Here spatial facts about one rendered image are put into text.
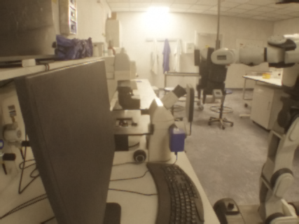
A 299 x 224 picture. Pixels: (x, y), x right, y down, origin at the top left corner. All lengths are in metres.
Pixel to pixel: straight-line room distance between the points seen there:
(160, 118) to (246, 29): 7.23
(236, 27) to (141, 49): 3.54
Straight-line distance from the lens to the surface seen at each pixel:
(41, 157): 0.24
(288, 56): 0.93
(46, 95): 0.24
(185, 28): 7.05
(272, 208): 1.46
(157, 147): 0.99
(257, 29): 8.22
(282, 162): 1.26
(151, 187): 0.86
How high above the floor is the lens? 1.29
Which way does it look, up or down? 17 degrees down
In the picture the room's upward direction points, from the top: straight up
